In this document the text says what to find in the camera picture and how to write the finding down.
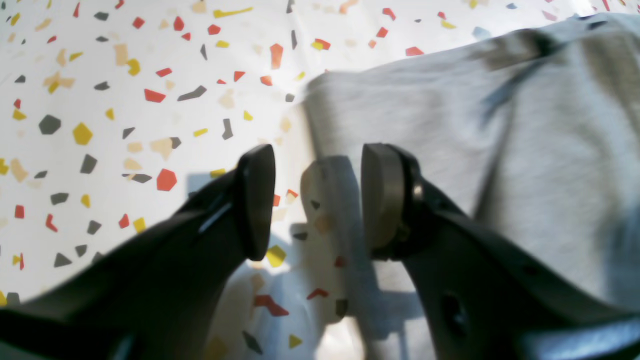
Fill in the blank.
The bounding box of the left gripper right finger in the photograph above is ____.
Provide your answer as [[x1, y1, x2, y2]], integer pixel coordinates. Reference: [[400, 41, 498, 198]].
[[361, 143, 640, 360]]

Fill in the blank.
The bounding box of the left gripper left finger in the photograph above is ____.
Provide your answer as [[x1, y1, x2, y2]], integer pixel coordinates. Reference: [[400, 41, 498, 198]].
[[1, 145, 275, 360]]

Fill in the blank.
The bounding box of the grey T-shirt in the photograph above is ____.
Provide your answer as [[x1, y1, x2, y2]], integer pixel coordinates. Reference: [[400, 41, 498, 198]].
[[302, 13, 639, 360]]

